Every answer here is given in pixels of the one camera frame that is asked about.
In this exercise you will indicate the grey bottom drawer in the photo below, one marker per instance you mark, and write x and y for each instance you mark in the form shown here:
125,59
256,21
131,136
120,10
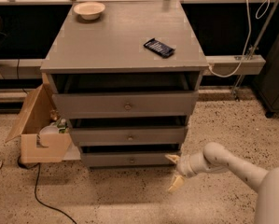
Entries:
125,159

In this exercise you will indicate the metal stand pole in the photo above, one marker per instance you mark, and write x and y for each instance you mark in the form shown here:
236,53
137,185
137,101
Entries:
248,53

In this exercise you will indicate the green white items in box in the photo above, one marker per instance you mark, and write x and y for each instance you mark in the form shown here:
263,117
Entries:
59,126

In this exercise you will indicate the dark blue snack packet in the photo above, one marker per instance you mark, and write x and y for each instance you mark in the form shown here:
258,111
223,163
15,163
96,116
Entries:
159,48

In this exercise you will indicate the grey drawer cabinet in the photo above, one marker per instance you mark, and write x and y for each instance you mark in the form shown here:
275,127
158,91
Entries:
108,56

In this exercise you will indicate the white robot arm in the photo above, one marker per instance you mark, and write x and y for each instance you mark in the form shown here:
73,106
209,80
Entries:
215,158

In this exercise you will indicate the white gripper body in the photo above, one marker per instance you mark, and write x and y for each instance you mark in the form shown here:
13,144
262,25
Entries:
183,167

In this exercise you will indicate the dark grey side cabinet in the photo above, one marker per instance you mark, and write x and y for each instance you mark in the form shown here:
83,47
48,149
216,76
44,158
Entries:
266,84

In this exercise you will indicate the grey top drawer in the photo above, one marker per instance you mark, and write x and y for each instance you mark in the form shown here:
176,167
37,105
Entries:
125,104

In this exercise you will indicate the open cardboard box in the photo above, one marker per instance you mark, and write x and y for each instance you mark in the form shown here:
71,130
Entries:
35,115

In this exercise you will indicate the white bowl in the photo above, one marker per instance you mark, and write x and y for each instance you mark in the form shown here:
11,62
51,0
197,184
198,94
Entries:
89,11

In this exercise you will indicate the grey drawer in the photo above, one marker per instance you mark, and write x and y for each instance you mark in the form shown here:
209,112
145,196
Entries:
128,136
125,104
125,159

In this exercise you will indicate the grey middle drawer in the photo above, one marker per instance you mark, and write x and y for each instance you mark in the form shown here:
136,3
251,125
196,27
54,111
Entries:
128,136

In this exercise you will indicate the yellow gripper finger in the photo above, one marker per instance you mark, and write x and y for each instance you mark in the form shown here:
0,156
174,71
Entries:
173,158
177,182

